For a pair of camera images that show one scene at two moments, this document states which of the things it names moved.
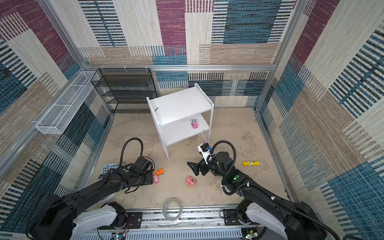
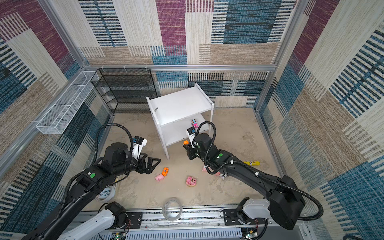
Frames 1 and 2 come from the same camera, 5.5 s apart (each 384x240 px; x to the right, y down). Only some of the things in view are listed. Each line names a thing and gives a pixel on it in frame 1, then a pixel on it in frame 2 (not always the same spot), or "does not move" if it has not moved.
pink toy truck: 194,124 does not move
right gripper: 196,169 to 189,151
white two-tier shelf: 182,114 does not move
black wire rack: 125,90 does not move
